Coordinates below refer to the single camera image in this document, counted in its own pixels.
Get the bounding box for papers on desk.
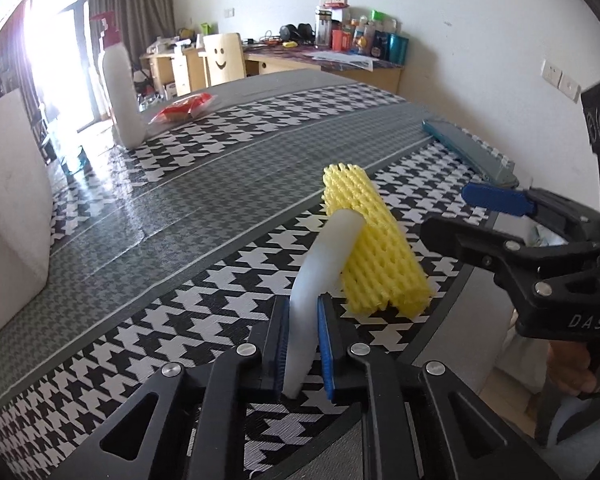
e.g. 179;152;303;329
308;51;374;72

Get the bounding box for blue spray bottle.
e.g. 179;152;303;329
48;117;91;178

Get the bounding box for black headphones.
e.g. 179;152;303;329
279;23;315;44

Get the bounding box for right brown curtain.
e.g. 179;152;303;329
88;0;178;68

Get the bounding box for white styrofoam box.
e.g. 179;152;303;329
0;89;53;330

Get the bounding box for houndstooth tablecloth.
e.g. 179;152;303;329
0;70;494;479

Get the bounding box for white pump bottle red cap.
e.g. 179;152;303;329
91;11;147;150

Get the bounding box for person's right hand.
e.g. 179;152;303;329
546;341;597;396

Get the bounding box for yellow foam fruit net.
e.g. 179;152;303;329
323;164;432;318

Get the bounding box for wooden smiley chair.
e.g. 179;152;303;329
204;32;247;87

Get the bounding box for wall power socket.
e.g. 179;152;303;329
541;60;581;102

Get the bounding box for red snack packet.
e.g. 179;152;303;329
149;92;216;125

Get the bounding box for wooden desk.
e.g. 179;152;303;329
140;46;404;96

